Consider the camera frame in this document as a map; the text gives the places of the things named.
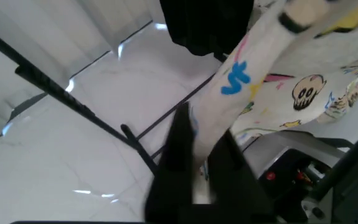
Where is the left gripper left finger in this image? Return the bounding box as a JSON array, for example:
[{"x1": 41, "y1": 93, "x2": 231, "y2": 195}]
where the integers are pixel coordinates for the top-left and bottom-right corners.
[{"x1": 144, "y1": 101, "x2": 197, "y2": 223}]

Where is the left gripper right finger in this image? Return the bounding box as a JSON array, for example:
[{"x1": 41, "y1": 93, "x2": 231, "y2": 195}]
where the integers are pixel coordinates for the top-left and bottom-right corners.
[{"x1": 207, "y1": 129, "x2": 278, "y2": 223}]

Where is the cream printed garment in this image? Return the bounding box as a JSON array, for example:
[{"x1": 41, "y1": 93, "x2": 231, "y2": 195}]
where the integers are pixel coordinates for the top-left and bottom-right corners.
[{"x1": 189, "y1": 0, "x2": 358, "y2": 187}]

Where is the black garment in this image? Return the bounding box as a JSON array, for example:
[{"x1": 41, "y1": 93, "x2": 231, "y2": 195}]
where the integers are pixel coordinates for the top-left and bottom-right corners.
[{"x1": 159, "y1": 0, "x2": 255, "y2": 57}]

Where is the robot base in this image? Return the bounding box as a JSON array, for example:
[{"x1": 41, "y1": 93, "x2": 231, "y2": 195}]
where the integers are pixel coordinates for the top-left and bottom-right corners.
[{"x1": 242, "y1": 129, "x2": 358, "y2": 224}]

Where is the black clothes rack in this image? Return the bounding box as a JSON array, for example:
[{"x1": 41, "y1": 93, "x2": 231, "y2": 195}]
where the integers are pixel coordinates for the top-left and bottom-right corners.
[{"x1": 0, "y1": 21, "x2": 228, "y2": 175}]

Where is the white curtain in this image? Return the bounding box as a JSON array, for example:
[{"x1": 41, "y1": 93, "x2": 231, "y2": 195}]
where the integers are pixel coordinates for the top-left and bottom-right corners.
[{"x1": 0, "y1": 0, "x2": 166, "y2": 141}]

